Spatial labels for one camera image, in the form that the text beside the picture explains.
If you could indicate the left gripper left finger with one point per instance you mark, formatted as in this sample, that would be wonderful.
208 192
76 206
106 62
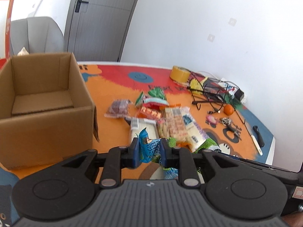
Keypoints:
117 159

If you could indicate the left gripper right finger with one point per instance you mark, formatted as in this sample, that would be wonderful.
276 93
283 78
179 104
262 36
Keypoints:
182 160

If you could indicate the blue snack packet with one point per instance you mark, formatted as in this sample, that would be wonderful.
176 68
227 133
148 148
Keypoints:
149 149

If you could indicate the red teal snack packet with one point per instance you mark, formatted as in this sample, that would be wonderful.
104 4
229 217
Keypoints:
155 103

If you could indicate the green snack packet front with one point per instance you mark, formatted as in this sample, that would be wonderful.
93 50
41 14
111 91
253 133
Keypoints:
172 173

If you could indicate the green snack packet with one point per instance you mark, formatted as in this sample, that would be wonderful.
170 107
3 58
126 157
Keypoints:
172 173
154 92

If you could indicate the white purple snack packet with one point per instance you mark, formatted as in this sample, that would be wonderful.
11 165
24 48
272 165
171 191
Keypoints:
195 134

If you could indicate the beige cracker packet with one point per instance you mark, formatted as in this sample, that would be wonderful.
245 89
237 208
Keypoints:
172 125

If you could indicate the white noodle packet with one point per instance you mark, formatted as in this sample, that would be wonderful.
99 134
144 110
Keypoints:
139 124

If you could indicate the brown snack packet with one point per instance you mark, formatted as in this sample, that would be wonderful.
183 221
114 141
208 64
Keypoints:
118 109

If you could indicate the orange red snack packet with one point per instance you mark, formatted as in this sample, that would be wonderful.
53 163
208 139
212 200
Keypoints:
149 113

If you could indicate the key bunch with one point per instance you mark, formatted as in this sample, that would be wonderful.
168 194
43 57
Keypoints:
229 124

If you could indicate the yellow plastic bag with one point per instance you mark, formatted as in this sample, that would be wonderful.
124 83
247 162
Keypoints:
197 85

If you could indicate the orange mandarin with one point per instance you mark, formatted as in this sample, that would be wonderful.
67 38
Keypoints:
228 109

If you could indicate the yellow tape roll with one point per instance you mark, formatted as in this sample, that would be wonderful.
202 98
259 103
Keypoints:
179 74

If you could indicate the cardboard box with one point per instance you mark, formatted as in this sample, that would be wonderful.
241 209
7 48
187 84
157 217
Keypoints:
47 113

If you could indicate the white power strip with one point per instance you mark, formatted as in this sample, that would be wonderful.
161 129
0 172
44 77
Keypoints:
231 88

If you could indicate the black power adapter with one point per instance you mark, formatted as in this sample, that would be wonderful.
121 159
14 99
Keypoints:
239 95

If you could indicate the polka dot cushion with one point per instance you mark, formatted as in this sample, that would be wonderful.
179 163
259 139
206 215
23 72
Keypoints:
23 52

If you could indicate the grey armchair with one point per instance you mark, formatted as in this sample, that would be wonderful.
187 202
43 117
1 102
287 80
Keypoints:
36 35

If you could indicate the grey door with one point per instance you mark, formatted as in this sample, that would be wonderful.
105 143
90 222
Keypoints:
98 32

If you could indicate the orange white paper bag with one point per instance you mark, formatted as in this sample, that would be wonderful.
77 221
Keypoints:
5 20

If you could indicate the pink pixel keychain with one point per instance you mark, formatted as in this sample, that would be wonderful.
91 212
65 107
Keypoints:
209 119

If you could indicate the black wire rack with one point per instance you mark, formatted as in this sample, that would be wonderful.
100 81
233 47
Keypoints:
212 94

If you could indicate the white handled knife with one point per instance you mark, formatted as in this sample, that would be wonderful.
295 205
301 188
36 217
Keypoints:
254 140

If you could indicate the black handle tool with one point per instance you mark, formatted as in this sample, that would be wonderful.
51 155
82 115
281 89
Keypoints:
259 136

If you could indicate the black door handle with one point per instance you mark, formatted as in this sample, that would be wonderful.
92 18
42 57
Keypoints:
78 5

